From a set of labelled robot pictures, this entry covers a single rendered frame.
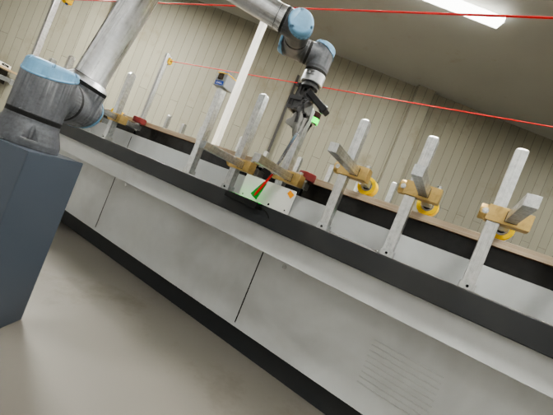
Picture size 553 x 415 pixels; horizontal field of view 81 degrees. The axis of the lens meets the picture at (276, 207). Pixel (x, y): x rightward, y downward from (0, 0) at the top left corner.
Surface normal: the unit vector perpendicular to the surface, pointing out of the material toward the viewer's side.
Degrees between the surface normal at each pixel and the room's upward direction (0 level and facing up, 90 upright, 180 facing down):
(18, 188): 90
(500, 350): 90
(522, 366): 90
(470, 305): 90
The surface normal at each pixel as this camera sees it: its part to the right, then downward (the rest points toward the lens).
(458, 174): -0.02, 0.00
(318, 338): -0.46, -0.18
